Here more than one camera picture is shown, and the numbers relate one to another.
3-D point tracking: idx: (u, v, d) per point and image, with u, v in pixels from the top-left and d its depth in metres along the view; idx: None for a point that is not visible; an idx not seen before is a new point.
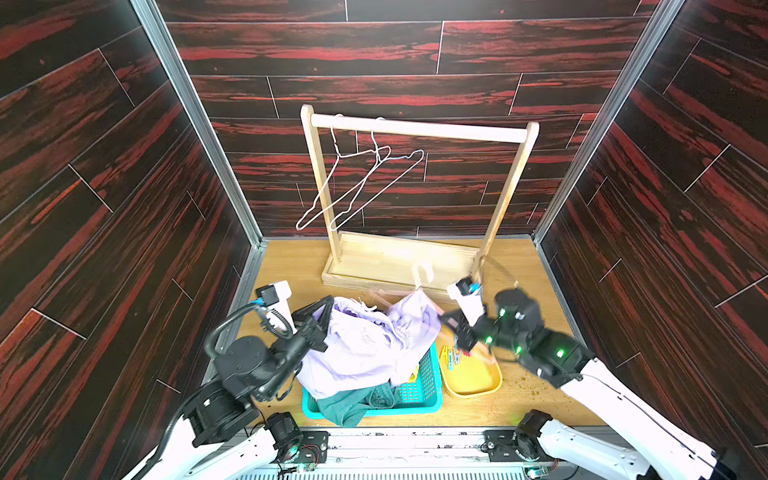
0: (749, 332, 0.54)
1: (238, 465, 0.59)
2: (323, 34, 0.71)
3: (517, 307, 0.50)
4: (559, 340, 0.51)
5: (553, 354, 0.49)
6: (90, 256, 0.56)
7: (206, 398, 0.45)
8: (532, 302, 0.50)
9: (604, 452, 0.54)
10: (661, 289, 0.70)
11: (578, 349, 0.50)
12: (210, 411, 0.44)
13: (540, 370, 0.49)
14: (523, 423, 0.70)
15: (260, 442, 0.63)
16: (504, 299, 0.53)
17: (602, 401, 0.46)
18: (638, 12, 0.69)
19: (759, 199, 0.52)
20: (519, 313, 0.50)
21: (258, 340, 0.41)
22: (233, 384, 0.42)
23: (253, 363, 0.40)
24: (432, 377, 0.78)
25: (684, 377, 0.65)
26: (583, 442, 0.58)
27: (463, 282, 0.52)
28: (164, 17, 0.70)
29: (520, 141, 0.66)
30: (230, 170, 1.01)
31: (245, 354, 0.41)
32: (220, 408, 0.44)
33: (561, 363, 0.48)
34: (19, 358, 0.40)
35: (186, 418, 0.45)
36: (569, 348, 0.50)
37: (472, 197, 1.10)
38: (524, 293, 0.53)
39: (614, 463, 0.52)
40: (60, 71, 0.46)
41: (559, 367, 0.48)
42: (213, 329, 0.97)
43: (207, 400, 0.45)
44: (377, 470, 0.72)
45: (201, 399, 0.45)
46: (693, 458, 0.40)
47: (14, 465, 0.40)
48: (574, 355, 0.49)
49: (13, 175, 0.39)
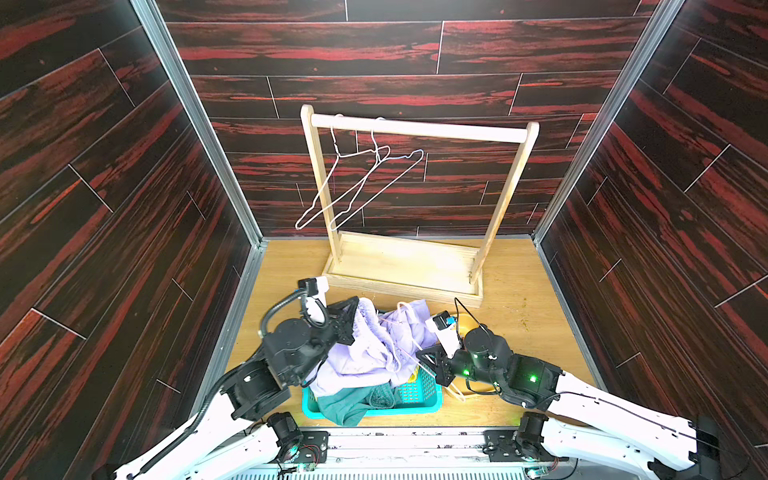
0: (749, 333, 0.54)
1: (240, 459, 0.58)
2: (323, 34, 0.71)
3: (488, 350, 0.52)
4: (531, 368, 0.54)
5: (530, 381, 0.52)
6: (90, 257, 0.56)
7: (247, 375, 0.48)
8: (498, 342, 0.53)
9: (609, 446, 0.55)
10: (661, 289, 0.70)
11: (546, 371, 0.53)
12: (250, 386, 0.47)
13: (525, 402, 0.52)
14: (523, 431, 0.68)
15: (265, 438, 0.63)
16: (474, 344, 0.54)
17: (583, 406, 0.49)
18: (638, 12, 0.69)
19: (760, 199, 0.52)
20: (491, 354, 0.52)
21: (300, 324, 0.47)
22: (279, 359, 0.46)
23: (299, 340, 0.45)
24: (432, 377, 0.78)
25: (683, 377, 0.65)
26: (587, 437, 0.58)
27: (440, 317, 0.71)
28: (164, 17, 0.70)
29: (520, 141, 0.66)
30: (230, 170, 1.01)
31: (291, 334, 0.46)
32: (257, 385, 0.47)
33: (537, 386, 0.52)
34: (19, 358, 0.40)
35: (224, 393, 0.47)
36: (539, 371, 0.53)
37: (472, 197, 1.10)
38: (490, 335, 0.54)
39: (622, 455, 0.53)
40: (61, 71, 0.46)
41: (536, 392, 0.51)
42: (212, 329, 0.96)
43: (247, 377, 0.48)
44: (377, 470, 0.72)
45: (242, 375, 0.49)
46: (676, 436, 0.44)
47: (15, 465, 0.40)
48: (544, 377, 0.52)
49: (13, 175, 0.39)
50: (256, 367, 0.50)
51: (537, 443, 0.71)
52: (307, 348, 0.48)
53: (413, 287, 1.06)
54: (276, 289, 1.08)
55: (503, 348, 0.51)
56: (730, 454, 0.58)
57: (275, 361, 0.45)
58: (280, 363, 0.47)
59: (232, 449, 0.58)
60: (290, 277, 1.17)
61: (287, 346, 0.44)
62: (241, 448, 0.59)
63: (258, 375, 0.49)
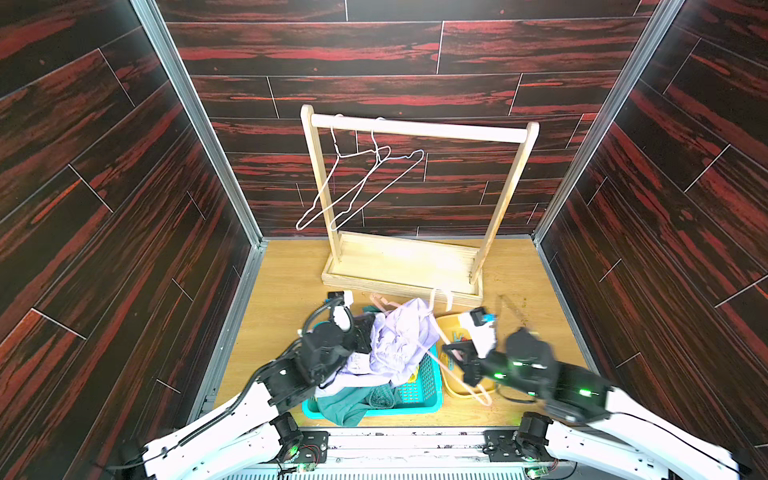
0: (750, 333, 0.53)
1: (243, 455, 0.58)
2: (323, 34, 0.71)
3: (535, 356, 0.46)
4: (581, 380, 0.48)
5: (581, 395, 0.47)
6: (90, 257, 0.56)
7: (282, 369, 0.54)
8: (545, 349, 0.47)
9: (620, 456, 0.56)
10: (661, 289, 0.70)
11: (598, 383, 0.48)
12: (282, 380, 0.53)
13: (571, 416, 0.47)
14: (524, 431, 0.68)
15: (267, 433, 0.64)
16: (517, 350, 0.48)
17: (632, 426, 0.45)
18: (638, 12, 0.69)
19: (760, 199, 0.52)
20: (539, 362, 0.47)
21: (336, 328, 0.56)
22: (315, 357, 0.52)
23: (336, 342, 0.52)
24: (432, 377, 0.78)
25: (684, 377, 0.65)
26: (596, 445, 0.59)
27: (477, 312, 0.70)
28: (164, 17, 0.70)
29: (520, 141, 0.66)
30: (230, 170, 1.01)
31: (328, 335, 0.53)
32: (288, 381, 0.53)
33: (588, 402, 0.46)
34: (19, 358, 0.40)
35: (260, 382, 0.52)
36: (594, 385, 0.48)
37: (472, 197, 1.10)
38: (536, 340, 0.48)
39: (633, 468, 0.54)
40: (61, 71, 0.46)
41: (585, 405, 0.46)
42: (212, 329, 0.96)
43: (283, 371, 0.54)
44: (377, 470, 0.72)
45: (277, 369, 0.54)
46: (721, 468, 0.43)
47: (14, 465, 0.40)
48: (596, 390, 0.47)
49: (13, 175, 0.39)
50: (289, 363, 0.56)
51: (539, 444, 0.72)
52: (341, 350, 0.60)
53: (413, 287, 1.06)
54: (276, 289, 1.08)
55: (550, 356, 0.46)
56: None
57: (312, 358, 0.52)
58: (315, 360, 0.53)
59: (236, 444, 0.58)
60: (290, 277, 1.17)
61: (325, 346, 0.51)
62: (246, 443, 0.59)
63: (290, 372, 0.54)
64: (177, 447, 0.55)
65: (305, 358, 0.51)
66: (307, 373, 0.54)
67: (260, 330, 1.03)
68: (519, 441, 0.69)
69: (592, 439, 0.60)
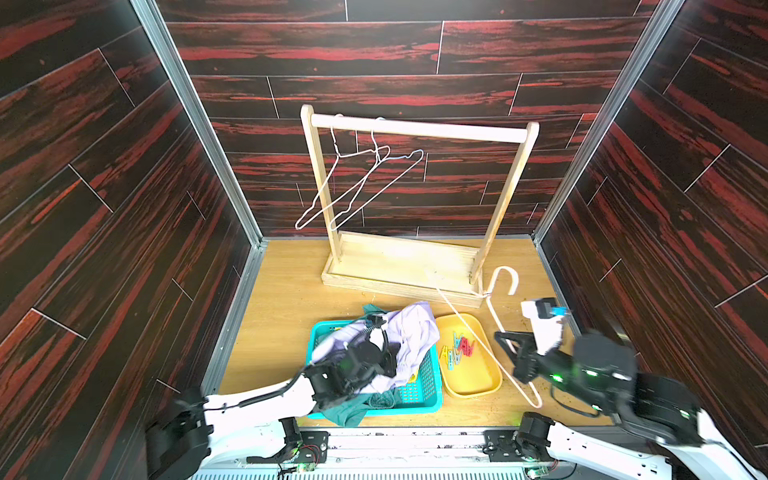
0: (750, 333, 0.53)
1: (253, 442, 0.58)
2: (323, 34, 0.71)
3: (618, 368, 0.39)
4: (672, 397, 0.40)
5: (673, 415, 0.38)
6: (90, 257, 0.56)
7: (324, 372, 0.61)
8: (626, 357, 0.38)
9: (625, 460, 0.56)
10: (661, 289, 0.70)
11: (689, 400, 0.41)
12: (320, 383, 0.59)
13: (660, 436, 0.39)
14: (524, 431, 0.68)
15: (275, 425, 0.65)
16: (585, 357, 0.40)
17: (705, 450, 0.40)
18: (638, 12, 0.69)
19: (759, 200, 0.52)
20: (621, 375, 0.39)
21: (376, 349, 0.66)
22: (355, 368, 0.58)
23: (373, 359, 0.59)
24: (432, 377, 0.78)
25: (684, 377, 0.65)
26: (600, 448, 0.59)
27: (544, 302, 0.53)
28: (164, 17, 0.70)
29: (520, 141, 0.66)
30: (230, 170, 1.01)
31: (366, 352, 0.60)
32: (324, 384, 0.59)
33: (682, 421, 0.39)
34: (19, 358, 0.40)
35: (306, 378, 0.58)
36: (685, 401, 0.40)
37: (472, 197, 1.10)
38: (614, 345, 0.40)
39: (637, 473, 0.54)
40: (61, 71, 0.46)
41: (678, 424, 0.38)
42: (211, 329, 0.95)
43: (324, 374, 0.61)
44: (378, 470, 0.72)
45: (320, 372, 0.61)
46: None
47: (14, 465, 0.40)
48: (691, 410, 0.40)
49: (13, 175, 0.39)
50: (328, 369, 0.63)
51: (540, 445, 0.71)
52: (375, 368, 0.67)
53: (413, 287, 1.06)
54: (276, 289, 1.08)
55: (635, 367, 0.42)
56: None
57: (351, 370, 0.58)
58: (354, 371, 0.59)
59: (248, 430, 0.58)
60: (290, 277, 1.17)
61: (365, 362, 0.58)
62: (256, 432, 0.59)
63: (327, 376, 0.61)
64: (236, 407, 0.48)
65: (345, 369, 0.58)
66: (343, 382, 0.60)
67: (259, 329, 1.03)
68: (519, 441, 0.69)
69: (594, 443, 0.60)
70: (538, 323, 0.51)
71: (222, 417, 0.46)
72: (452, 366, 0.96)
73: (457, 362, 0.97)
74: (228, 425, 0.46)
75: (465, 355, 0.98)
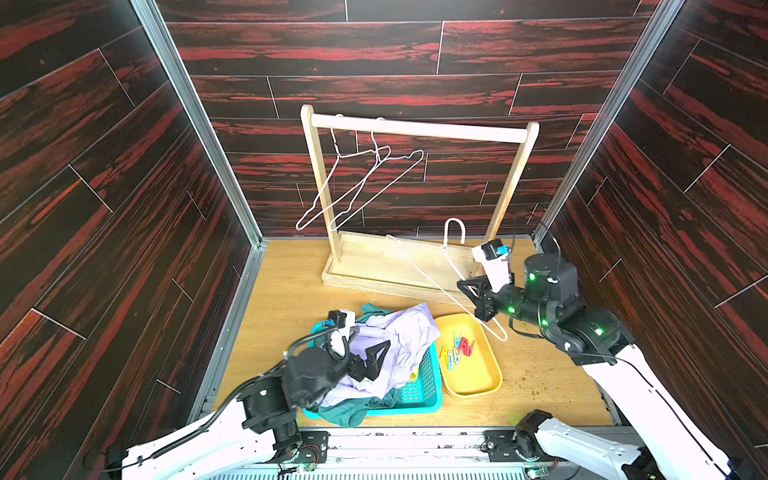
0: (749, 332, 0.54)
1: (236, 457, 0.59)
2: (323, 35, 0.71)
3: (550, 272, 0.44)
4: (594, 316, 0.44)
5: (591, 332, 0.43)
6: (90, 257, 0.56)
7: (263, 389, 0.52)
8: (569, 269, 0.44)
9: (596, 444, 0.54)
10: (661, 289, 0.70)
11: (618, 330, 0.43)
12: (263, 401, 0.51)
13: (568, 345, 0.44)
14: (523, 421, 0.70)
15: (262, 437, 0.64)
16: (534, 263, 0.46)
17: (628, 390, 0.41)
18: (638, 12, 0.69)
19: (759, 199, 0.52)
20: (551, 279, 0.45)
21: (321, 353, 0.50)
22: (294, 385, 0.50)
23: (319, 370, 0.48)
24: (432, 377, 0.78)
25: (683, 377, 0.65)
26: (574, 437, 0.58)
27: (489, 245, 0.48)
28: (164, 16, 0.70)
29: (520, 141, 0.66)
30: (230, 170, 1.01)
31: (312, 362, 0.49)
32: (271, 401, 0.51)
33: (597, 341, 0.42)
34: (19, 358, 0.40)
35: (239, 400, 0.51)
36: (610, 326, 0.43)
37: (472, 197, 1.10)
38: (560, 258, 0.46)
39: (602, 455, 0.52)
40: (60, 71, 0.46)
41: (593, 343, 0.42)
42: (211, 329, 0.95)
43: (262, 391, 0.52)
44: (378, 470, 0.72)
45: (259, 388, 0.52)
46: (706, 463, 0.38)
47: (15, 465, 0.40)
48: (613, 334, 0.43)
49: (14, 175, 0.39)
50: (273, 384, 0.53)
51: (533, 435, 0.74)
52: (323, 380, 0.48)
53: (414, 287, 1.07)
54: (275, 289, 1.08)
55: (573, 282, 0.44)
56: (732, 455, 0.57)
57: (292, 385, 0.49)
58: (294, 387, 0.50)
59: (227, 446, 0.59)
60: (289, 278, 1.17)
61: (306, 375, 0.48)
62: (239, 446, 0.60)
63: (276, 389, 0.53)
64: (150, 457, 0.46)
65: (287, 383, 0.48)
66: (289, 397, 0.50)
67: (259, 329, 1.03)
68: (518, 433, 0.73)
69: (571, 433, 0.60)
70: (489, 265, 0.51)
71: (139, 471, 0.45)
72: (452, 366, 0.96)
73: (457, 362, 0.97)
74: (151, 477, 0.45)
75: (465, 355, 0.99)
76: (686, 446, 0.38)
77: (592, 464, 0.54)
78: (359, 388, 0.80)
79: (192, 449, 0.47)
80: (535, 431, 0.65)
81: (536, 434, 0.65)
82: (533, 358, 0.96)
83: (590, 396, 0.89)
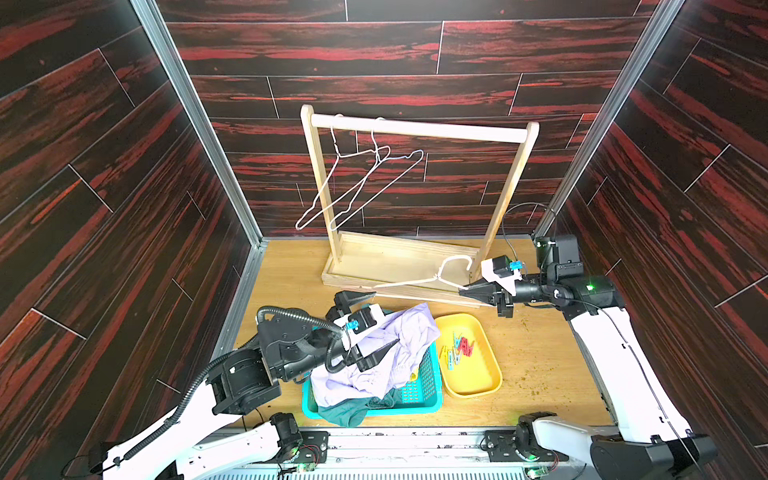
0: (749, 332, 0.54)
1: (240, 454, 0.58)
2: (323, 35, 0.71)
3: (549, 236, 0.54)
4: (591, 277, 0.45)
5: (583, 287, 0.48)
6: (89, 257, 0.56)
7: (232, 365, 0.44)
8: (569, 237, 0.52)
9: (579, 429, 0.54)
10: (661, 289, 0.70)
11: (610, 291, 0.48)
12: (234, 380, 0.42)
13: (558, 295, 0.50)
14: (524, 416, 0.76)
15: (267, 433, 0.64)
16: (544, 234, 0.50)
17: (602, 344, 0.45)
18: (638, 12, 0.69)
19: (760, 199, 0.52)
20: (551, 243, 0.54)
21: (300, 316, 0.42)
22: (268, 352, 0.40)
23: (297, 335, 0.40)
24: (432, 377, 0.78)
25: (684, 377, 0.65)
26: (564, 424, 0.59)
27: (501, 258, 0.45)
28: (164, 16, 0.70)
29: (520, 141, 0.66)
30: (230, 170, 1.01)
31: (290, 325, 0.40)
32: (244, 377, 0.42)
33: (585, 294, 0.47)
34: (19, 358, 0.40)
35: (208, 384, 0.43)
36: (600, 285, 0.48)
37: (472, 197, 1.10)
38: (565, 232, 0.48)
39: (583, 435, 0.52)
40: (61, 71, 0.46)
41: (579, 294, 0.47)
42: (211, 330, 0.95)
43: (233, 369, 0.43)
44: (378, 470, 0.72)
45: (227, 365, 0.44)
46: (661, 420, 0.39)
47: (14, 465, 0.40)
48: (603, 292, 0.48)
49: (14, 174, 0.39)
50: (249, 356, 0.45)
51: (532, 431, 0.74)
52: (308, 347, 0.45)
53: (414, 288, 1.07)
54: (275, 289, 1.08)
55: (572, 249, 0.52)
56: (731, 455, 0.58)
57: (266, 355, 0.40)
58: (270, 355, 0.41)
59: (233, 441, 0.58)
60: (289, 278, 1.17)
61: (281, 339, 0.39)
62: (244, 442, 0.59)
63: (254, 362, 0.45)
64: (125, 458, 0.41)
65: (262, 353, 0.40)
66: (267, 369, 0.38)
67: None
68: (519, 424, 0.70)
69: (563, 422, 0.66)
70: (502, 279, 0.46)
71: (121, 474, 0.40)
72: (452, 366, 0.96)
73: (457, 362, 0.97)
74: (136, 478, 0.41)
75: (465, 355, 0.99)
76: (645, 406, 0.40)
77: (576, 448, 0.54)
78: (359, 388, 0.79)
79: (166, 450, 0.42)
80: (532, 424, 0.67)
81: (534, 423, 0.66)
82: (533, 358, 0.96)
83: (589, 396, 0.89)
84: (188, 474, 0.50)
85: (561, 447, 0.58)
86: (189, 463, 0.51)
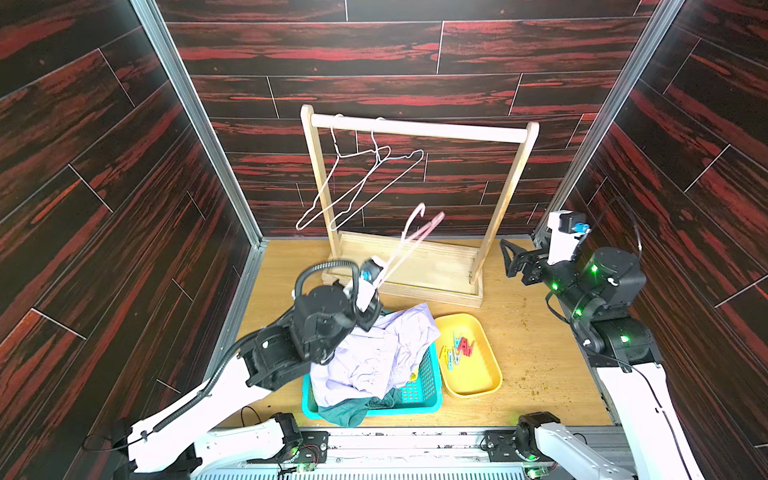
0: (749, 332, 0.54)
1: (249, 446, 0.58)
2: (323, 34, 0.71)
3: (614, 271, 0.41)
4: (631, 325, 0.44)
5: (616, 337, 0.43)
6: (90, 257, 0.56)
7: (265, 340, 0.44)
8: (640, 277, 0.41)
9: (591, 453, 0.55)
10: (661, 290, 0.70)
11: (647, 346, 0.42)
12: (267, 354, 0.42)
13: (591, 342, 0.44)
14: (536, 413, 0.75)
15: (274, 428, 0.65)
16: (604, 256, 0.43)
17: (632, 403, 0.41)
18: (638, 12, 0.69)
19: (759, 199, 0.52)
20: (612, 279, 0.42)
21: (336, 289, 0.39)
22: (309, 325, 0.42)
23: (336, 306, 0.41)
24: (432, 377, 0.78)
25: (684, 377, 0.65)
26: (569, 439, 0.60)
27: (570, 219, 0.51)
28: (165, 17, 0.70)
29: (520, 141, 0.66)
30: (230, 170, 1.01)
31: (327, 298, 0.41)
32: (277, 352, 0.42)
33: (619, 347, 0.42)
34: (19, 358, 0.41)
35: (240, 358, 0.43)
36: (637, 338, 0.43)
37: (472, 197, 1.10)
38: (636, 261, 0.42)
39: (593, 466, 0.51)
40: (60, 71, 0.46)
41: (612, 346, 0.42)
42: (211, 329, 0.95)
43: (265, 343, 0.43)
44: (378, 470, 0.72)
45: (260, 339, 0.44)
46: None
47: (14, 465, 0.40)
48: (638, 346, 0.42)
49: (13, 174, 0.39)
50: (279, 333, 0.45)
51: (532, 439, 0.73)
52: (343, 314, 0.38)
53: (413, 288, 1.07)
54: (275, 289, 1.08)
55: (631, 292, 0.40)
56: (732, 455, 0.57)
57: (306, 326, 0.41)
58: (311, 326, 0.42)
59: (244, 432, 0.58)
60: (289, 278, 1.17)
61: (322, 312, 0.40)
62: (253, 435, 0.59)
63: (283, 338, 0.45)
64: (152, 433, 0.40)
65: (298, 325, 0.40)
66: (300, 345, 0.42)
67: None
68: (520, 424, 0.70)
69: (567, 435, 0.61)
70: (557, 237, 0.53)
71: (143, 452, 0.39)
72: (452, 366, 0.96)
73: (457, 362, 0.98)
74: (157, 455, 0.40)
75: (465, 355, 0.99)
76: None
77: (578, 472, 0.54)
78: (359, 388, 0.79)
79: (187, 430, 0.41)
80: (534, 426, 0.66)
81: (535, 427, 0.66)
82: (534, 358, 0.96)
83: (590, 397, 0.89)
84: (206, 459, 0.50)
85: (563, 460, 0.58)
86: (206, 448, 0.51)
